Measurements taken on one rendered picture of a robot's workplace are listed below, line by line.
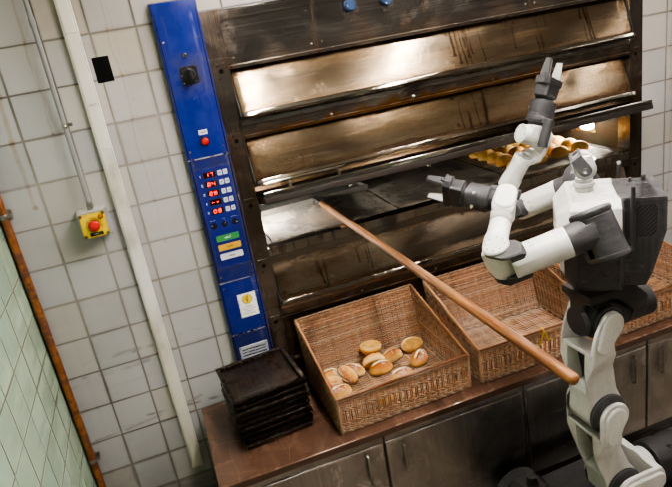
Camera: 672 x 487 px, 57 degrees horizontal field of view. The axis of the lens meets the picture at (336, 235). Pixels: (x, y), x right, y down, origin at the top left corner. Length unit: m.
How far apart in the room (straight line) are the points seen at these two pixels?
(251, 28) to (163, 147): 0.54
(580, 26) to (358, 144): 1.13
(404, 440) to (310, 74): 1.43
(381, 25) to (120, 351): 1.64
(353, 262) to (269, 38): 0.97
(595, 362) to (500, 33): 1.40
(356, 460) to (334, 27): 1.62
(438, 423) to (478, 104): 1.33
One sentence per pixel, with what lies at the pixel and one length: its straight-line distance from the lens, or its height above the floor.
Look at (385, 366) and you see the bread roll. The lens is 2.61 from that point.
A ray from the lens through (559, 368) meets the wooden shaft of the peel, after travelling 1.51.
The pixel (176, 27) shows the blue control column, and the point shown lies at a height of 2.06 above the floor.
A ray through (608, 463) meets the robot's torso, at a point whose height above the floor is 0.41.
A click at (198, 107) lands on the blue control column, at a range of 2.33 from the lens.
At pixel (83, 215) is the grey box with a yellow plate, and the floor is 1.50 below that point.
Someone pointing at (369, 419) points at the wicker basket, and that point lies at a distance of 2.38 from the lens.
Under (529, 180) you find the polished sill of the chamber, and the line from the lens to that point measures 2.95.
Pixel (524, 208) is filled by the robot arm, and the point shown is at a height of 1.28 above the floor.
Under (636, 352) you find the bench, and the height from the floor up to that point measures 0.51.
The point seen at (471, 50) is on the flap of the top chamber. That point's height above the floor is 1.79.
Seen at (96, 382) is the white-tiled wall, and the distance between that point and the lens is 2.66.
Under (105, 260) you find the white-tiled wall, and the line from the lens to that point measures 2.46.
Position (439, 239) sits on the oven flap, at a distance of 2.78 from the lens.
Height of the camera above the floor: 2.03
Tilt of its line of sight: 20 degrees down
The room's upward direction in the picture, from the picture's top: 10 degrees counter-clockwise
